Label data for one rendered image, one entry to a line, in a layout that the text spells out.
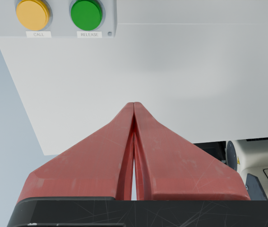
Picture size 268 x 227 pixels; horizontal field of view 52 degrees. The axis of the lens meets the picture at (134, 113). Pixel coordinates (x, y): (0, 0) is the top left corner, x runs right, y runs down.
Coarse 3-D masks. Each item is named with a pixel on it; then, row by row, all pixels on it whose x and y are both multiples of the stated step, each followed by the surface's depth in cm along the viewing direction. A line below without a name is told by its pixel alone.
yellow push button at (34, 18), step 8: (24, 0) 34; (32, 0) 34; (40, 0) 35; (24, 8) 35; (32, 8) 35; (40, 8) 35; (24, 16) 35; (32, 16) 35; (40, 16) 35; (48, 16) 36; (24, 24) 36; (32, 24) 36; (40, 24) 36
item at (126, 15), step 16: (128, 0) 45; (144, 0) 45; (160, 0) 44; (176, 0) 44; (192, 0) 44; (208, 0) 44; (224, 0) 44; (240, 0) 44; (256, 0) 44; (128, 16) 46; (144, 16) 46; (160, 16) 46; (176, 16) 46; (192, 16) 46; (208, 16) 46; (224, 16) 46; (240, 16) 46; (256, 16) 46
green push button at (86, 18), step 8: (80, 0) 34; (88, 0) 34; (72, 8) 35; (80, 8) 34; (88, 8) 34; (96, 8) 34; (72, 16) 35; (80, 16) 35; (88, 16) 35; (96, 16) 35; (80, 24) 36; (88, 24) 36; (96, 24) 36
